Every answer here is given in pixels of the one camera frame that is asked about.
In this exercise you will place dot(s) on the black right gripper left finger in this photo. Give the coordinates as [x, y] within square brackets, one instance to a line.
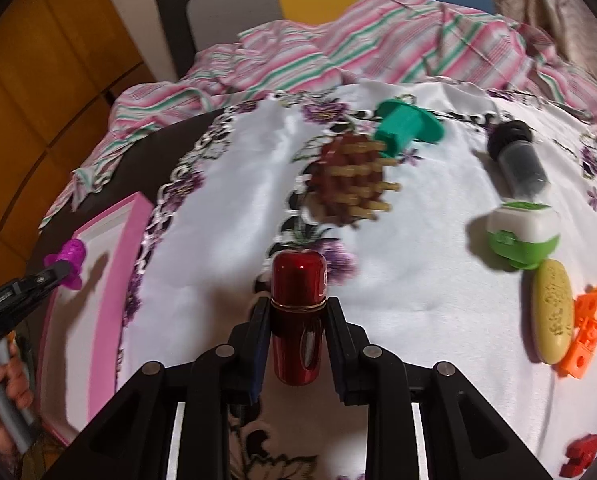
[173, 421]

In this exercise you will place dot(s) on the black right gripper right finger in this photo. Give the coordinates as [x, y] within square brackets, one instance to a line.
[418, 415]

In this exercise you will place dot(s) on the purple plastic toy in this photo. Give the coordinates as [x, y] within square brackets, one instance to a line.
[69, 259]

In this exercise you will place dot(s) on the red puzzle piece block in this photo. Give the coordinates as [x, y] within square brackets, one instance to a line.
[580, 454]

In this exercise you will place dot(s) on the yellow oval perforated case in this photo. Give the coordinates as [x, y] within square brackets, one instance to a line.
[552, 311]

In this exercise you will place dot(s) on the orange linked cube blocks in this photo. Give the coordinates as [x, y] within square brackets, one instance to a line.
[584, 344]

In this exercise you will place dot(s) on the green white plastic case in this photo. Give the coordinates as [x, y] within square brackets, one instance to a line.
[523, 233]

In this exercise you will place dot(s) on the red cylindrical bottle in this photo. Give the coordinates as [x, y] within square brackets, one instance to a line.
[298, 289]

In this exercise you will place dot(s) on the clear jar black lid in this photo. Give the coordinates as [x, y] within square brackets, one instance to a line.
[511, 146]

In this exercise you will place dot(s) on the teal plastic flanged holder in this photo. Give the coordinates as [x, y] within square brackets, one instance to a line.
[402, 123]

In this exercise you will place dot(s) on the person's left hand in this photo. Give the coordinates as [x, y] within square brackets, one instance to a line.
[15, 397]

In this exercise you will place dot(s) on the pink rimmed white tray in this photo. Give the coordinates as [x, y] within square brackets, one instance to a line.
[76, 373]

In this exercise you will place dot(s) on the white floral embroidered tablecloth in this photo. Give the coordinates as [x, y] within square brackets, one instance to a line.
[420, 278]

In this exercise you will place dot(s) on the wooden panel cabinet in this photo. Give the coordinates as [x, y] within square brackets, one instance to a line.
[63, 63]

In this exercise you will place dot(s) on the pink green striped cloth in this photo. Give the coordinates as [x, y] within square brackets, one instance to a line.
[393, 41]

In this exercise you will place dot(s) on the beige patterned curtain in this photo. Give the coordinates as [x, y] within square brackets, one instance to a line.
[571, 24]

